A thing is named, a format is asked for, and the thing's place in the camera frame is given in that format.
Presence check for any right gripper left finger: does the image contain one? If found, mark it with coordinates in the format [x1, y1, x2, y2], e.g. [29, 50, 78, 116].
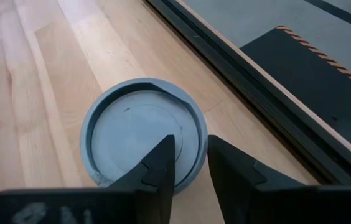
[0, 134, 176, 224]

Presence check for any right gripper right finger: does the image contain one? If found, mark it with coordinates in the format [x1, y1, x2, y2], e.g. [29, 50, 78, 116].
[207, 134, 351, 224]

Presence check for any short diced tomatoes can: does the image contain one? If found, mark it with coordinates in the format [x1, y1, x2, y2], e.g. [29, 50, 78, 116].
[79, 77, 209, 195]

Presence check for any wide black hazard-striped floor mat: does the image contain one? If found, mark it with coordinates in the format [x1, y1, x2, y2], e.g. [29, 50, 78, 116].
[240, 26, 351, 162]

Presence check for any black aluminium table frame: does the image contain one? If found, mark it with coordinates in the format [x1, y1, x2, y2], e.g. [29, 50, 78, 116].
[143, 0, 351, 187]

